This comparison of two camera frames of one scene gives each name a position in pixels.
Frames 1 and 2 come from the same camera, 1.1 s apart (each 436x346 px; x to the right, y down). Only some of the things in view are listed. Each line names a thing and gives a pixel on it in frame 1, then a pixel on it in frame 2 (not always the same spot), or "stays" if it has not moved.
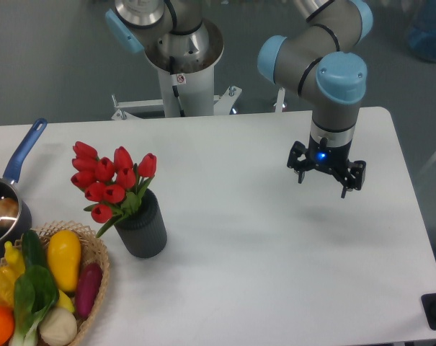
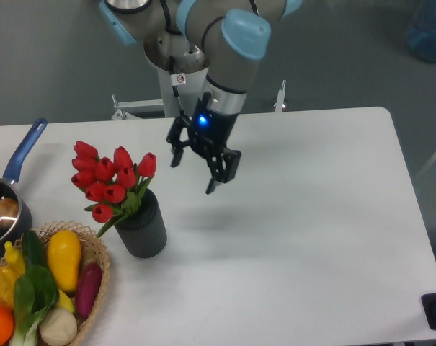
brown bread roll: x=3 y=212 stays
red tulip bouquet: x=112 y=188 stays
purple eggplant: x=87 y=288 stays
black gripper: x=334 y=159 → x=211 y=129
